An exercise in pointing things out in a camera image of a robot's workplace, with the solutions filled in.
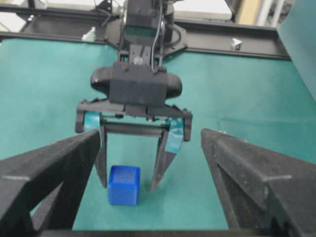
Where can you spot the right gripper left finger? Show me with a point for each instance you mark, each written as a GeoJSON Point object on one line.
{"type": "Point", "coordinates": [41, 190]}

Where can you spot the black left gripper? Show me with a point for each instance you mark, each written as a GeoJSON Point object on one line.
{"type": "Point", "coordinates": [163, 158]}

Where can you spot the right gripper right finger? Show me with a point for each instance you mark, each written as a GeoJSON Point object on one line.
{"type": "Point", "coordinates": [260, 188]}

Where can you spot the blue cube block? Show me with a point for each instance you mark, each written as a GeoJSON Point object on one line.
{"type": "Point", "coordinates": [124, 185]}

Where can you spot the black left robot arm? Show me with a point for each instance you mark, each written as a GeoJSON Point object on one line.
{"type": "Point", "coordinates": [139, 125]}

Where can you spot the green backdrop curtain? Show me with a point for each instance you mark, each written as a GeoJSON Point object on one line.
{"type": "Point", "coordinates": [298, 35]}

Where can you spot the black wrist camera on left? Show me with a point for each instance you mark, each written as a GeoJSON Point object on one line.
{"type": "Point", "coordinates": [125, 83]}

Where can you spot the black table frame rail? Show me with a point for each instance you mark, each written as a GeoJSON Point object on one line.
{"type": "Point", "coordinates": [152, 29]}

